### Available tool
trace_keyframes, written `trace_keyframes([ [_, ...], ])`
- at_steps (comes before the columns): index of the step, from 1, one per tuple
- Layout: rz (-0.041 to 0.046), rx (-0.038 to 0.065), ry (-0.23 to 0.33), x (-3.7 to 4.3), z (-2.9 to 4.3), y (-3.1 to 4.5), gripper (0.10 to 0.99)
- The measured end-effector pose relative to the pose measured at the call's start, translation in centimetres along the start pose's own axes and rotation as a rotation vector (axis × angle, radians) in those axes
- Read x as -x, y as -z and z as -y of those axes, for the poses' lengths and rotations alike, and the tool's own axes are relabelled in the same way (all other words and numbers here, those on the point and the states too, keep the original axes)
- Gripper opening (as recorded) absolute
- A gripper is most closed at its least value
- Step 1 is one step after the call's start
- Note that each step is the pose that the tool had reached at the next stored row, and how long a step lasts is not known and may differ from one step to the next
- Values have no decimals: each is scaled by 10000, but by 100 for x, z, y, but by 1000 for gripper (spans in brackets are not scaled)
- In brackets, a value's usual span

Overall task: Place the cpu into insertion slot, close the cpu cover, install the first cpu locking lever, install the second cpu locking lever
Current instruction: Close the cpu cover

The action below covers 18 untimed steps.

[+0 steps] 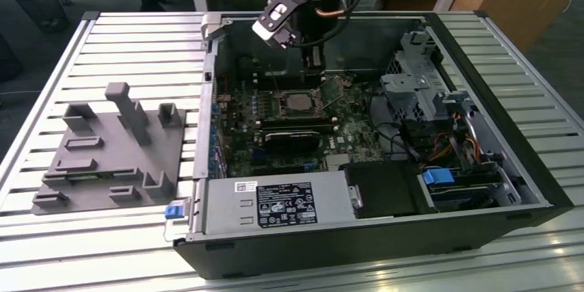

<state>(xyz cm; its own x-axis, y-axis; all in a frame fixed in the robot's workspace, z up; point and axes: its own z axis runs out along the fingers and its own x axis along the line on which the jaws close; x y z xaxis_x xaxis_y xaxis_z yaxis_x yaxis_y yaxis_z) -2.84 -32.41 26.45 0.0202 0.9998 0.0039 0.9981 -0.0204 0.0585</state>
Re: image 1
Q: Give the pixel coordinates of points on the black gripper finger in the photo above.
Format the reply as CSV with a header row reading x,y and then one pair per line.
x,y
321,63
307,63

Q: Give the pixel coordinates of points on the metal drive cage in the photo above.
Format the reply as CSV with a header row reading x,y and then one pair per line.
x,y
411,100

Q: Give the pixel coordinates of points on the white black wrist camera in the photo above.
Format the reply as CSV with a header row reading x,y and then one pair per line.
x,y
277,15

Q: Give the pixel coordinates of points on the silver CPU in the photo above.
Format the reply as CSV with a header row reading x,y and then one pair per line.
x,y
299,101

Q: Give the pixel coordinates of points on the grey parts rack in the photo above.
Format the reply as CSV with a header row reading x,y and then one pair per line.
x,y
114,155

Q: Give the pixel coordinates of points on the green motherboard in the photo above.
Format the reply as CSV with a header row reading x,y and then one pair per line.
x,y
361,134

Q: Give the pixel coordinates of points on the black mesh wastebasket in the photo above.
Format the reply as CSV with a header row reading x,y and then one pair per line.
x,y
42,11

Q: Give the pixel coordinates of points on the black open PC case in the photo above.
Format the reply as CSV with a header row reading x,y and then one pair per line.
x,y
319,254

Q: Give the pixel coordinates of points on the black plastic shroud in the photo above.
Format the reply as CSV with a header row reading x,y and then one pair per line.
x,y
389,189

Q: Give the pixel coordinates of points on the black graphics card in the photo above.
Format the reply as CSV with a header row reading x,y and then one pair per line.
x,y
293,143

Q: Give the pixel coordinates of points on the small silver chipset heatsink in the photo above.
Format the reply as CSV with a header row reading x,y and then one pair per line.
x,y
338,162

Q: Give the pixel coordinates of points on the blue disk carrier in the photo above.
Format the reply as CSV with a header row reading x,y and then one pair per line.
x,y
438,177

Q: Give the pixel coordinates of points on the CPU socket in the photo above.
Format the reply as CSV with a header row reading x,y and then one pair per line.
x,y
278,104

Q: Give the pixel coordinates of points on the black case fan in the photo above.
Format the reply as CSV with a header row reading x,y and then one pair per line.
x,y
246,64

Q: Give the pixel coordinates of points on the green RAM stick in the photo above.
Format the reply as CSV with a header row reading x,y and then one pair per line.
x,y
87,177

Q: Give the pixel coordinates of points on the blue case latch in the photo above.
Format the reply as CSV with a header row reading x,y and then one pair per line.
x,y
174,211

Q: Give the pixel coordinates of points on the silver power supply unit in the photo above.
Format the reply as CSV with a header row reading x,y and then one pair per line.
x,y
229,210

